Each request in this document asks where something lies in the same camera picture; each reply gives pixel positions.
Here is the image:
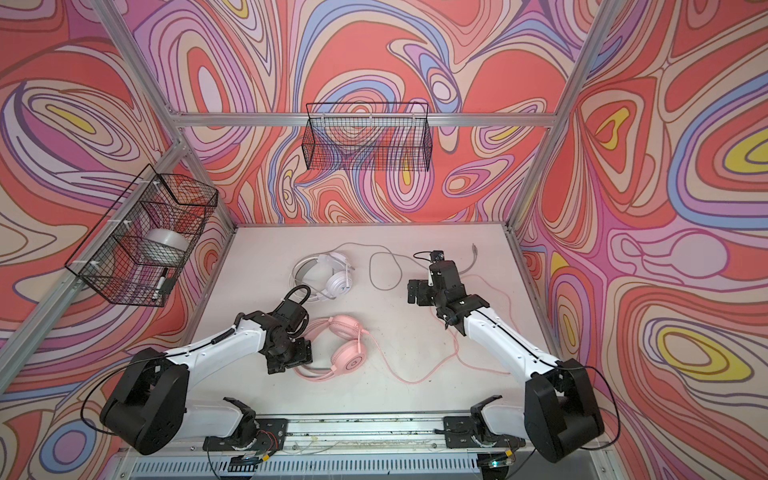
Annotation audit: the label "pink headphones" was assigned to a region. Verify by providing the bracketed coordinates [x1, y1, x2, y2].
[295, 315, 367, 382]

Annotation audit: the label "pink headphone cable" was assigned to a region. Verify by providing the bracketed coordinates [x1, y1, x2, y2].
[362, 274, 521, 386]

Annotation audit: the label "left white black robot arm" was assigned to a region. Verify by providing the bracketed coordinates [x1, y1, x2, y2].
[99, 290, 312, 455]

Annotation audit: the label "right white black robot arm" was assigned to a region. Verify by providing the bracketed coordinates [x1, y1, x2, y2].
[407, 250, 605, 463]

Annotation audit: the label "black white marker pen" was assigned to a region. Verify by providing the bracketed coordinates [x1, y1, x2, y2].
[152, 268, 168, 302]

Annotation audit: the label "grey tape roll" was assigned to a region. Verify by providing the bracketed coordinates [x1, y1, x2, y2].
[139, 228, 190, 267]

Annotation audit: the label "aluminium front rail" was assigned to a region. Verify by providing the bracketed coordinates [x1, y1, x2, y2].
[117, 410, 613, 456]

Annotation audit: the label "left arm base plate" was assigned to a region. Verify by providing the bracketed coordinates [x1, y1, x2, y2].
[203, 397, 289, 454]

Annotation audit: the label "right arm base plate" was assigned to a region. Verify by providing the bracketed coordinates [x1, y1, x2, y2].
[433, 395, 527, 451]

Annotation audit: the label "left black wire basket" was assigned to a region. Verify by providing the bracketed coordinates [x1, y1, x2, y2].
[65, 166, 219, 308]

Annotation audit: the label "black wire basket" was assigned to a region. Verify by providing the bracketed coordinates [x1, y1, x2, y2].
[301, 101, 433, 172]
[65, 166, 219, 308]

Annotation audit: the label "white perforated cable duct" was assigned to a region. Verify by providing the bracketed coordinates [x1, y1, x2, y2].
[115, 454, 480, 479]

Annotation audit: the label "rear black wire basket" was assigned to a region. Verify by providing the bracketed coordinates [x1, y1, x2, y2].
[301, 101, 433, 172]

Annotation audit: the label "aluminium cage frame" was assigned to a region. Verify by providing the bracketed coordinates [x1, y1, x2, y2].
[1, 1, 601, 339]

